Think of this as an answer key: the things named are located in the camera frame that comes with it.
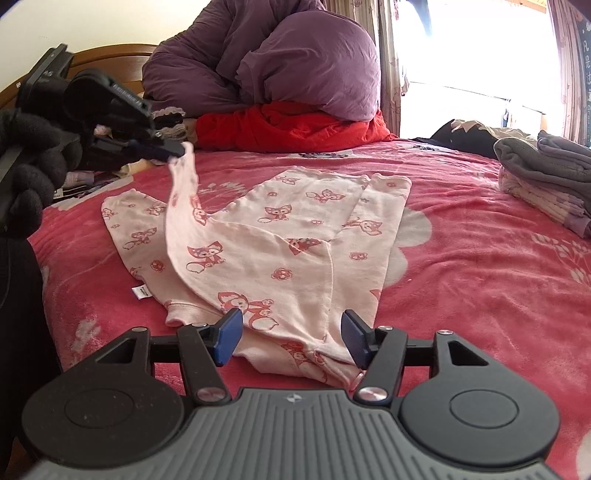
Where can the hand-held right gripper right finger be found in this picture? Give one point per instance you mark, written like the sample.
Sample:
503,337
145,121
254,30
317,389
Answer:
353,339

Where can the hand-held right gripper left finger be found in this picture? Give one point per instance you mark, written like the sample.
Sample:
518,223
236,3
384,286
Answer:
228,337

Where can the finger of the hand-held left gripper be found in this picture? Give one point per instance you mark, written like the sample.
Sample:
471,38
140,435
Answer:
152,150

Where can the pink printed pajama garment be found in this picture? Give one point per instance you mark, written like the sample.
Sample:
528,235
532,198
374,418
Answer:
286,240

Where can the person's left forearm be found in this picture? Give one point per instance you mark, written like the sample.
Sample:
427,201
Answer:
23,300

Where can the pile of ruffled clothes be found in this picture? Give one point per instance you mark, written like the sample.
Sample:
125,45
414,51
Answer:
173,124

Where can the dark clothes pile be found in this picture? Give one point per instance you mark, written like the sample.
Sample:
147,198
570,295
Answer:
466,136

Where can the light purple printed folded clothes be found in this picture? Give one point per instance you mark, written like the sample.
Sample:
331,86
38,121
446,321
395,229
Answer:
545,198

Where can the grey folded clothes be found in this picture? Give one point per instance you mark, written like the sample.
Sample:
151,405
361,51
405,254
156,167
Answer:
540,159

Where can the person's left hand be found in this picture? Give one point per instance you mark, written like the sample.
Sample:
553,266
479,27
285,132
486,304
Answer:
39,152

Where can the wooden headboard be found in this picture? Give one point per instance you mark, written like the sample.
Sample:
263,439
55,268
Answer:
106,60

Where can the pink floral blanket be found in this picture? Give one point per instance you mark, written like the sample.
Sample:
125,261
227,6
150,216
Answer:
461,277

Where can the red quilt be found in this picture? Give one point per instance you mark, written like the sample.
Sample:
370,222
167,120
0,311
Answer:
286,129

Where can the purple duvet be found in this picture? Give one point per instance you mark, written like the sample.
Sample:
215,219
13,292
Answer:
286,60

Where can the blue hanging banner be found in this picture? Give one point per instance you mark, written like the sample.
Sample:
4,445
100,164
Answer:
584,55

